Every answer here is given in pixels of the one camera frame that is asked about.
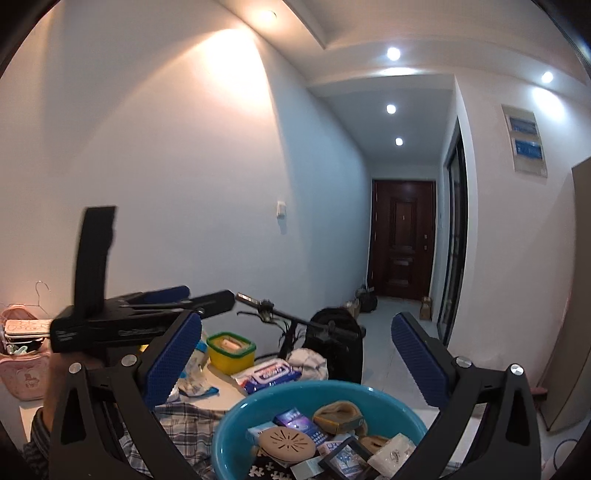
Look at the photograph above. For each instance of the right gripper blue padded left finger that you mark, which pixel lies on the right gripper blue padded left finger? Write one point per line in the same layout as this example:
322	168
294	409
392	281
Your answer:
166	356

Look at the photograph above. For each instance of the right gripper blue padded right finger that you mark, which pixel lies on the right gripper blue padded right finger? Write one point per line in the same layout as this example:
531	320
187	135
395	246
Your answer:
428	360

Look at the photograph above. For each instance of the person's left hand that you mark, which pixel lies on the person's left hand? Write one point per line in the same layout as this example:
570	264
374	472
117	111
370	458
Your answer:
57	375

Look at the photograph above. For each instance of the small cardboard box by door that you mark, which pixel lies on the small cardboard box by door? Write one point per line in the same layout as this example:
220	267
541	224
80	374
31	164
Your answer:
426	309

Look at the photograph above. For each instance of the plaid blue bedsheet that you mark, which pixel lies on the plaid blue bedsheet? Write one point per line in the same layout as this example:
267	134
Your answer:
191	430

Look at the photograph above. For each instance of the blue plastic basin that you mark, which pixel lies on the blue plastic basin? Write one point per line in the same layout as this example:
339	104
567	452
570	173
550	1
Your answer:
231	455

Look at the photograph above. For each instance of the yellow green lidded container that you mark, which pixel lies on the yellow green lidded container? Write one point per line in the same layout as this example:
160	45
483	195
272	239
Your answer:
230	353

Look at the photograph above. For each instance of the black electric scooter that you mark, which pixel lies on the black electric scooter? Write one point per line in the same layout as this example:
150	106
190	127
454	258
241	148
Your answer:
332	332

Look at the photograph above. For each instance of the tan knitted sock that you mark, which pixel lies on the tan knitted sock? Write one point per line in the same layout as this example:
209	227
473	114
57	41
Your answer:
341	417

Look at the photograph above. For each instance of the blue wet wipes pack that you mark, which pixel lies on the blue wet wipes pack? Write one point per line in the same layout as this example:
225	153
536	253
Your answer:
265	375

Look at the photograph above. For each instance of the white crumpled cloth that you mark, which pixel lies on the white crumpled cloth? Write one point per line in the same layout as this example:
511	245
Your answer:
310	364

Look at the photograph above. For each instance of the pink storage basket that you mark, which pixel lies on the pink storage basket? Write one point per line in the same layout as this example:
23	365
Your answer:
25	352

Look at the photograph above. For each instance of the dark brown entrance door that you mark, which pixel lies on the dark brown entrance door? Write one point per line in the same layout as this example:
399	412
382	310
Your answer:
402	238

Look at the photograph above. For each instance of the black sliding glass door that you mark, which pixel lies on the black sliding glass door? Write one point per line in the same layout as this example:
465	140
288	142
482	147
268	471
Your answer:
457	188

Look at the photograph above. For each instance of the purple blue small box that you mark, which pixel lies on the purple blue small box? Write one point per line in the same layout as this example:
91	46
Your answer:
294	419

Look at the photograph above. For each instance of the round tan vented disc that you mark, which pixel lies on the round tan vented disc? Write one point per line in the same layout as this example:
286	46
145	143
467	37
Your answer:
287	444

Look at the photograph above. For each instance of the beige refrigerator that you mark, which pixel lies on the beige refrigerator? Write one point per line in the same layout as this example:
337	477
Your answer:
567	373

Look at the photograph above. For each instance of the grey electrical panel box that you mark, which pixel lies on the grey electrical panel box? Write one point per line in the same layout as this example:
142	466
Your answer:
526	143

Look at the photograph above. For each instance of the white wire hanger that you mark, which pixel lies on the white wire hanger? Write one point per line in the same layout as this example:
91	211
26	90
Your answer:
37	299

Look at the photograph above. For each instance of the white wall switch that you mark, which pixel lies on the white wall switch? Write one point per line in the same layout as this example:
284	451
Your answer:
281	209

